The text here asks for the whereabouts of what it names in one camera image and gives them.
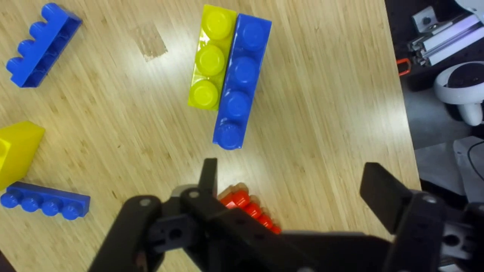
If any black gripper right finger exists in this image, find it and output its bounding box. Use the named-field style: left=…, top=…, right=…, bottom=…
left=359, top=160, right=484, bottom=272

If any white ring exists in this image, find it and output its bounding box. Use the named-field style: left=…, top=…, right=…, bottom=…
left=433, top=59, right=484, bottom=128

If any yellow three-stud toy block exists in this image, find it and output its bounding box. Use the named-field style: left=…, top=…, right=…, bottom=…
left=187, top=3, right=240, bottom=111

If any red eight-stud toy block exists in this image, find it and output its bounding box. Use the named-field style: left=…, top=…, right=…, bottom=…
left=218, top=182, right=283, bottom=235

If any metal clamp bracket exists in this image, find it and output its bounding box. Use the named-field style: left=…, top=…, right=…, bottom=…
left=407, top=4, right=484, bottom=68

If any blue four-stud toy block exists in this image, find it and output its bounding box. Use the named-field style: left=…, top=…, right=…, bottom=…
left=212, top=12, right=274, bottom=151
left=0, top=179, right=93, bottom=222
left=5, top=1, right=84, bottom=89

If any yellow tall two-stud block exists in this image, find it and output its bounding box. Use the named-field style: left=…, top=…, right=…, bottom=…
left=0, top=119, right=47, bottom=193

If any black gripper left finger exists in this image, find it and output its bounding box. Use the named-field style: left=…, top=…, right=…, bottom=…
left=88, top=157, right=317, bottom=272

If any orange clamp handle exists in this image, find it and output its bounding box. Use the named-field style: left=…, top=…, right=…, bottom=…
left=397, top=56, right=413, bottom=78

